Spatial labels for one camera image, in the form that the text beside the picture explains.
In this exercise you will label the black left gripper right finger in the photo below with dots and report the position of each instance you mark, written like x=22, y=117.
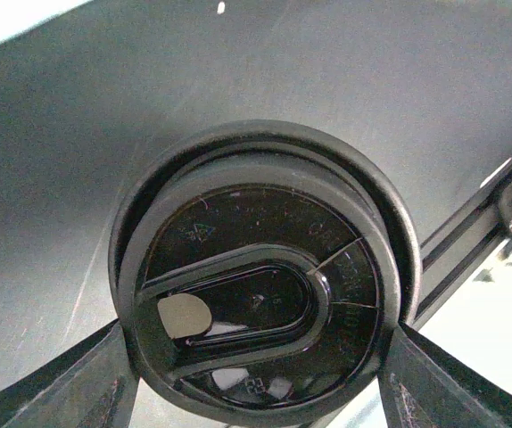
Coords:
x=422, y=385

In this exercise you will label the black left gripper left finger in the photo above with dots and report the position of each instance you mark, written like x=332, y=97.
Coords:
x=92, y=384

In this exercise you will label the black cup lid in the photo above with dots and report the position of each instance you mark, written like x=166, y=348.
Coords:
x=258, y=270

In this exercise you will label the light blue paper bag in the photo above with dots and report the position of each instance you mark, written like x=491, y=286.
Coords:
x=18, y=18

